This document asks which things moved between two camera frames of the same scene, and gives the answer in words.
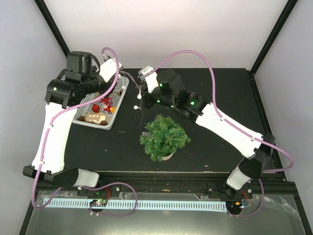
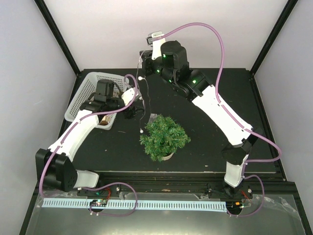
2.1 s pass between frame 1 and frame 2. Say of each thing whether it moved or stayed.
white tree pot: stayed
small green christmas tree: stayed
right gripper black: moved
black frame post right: stayed
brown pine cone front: stayed
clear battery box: moved
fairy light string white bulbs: moved
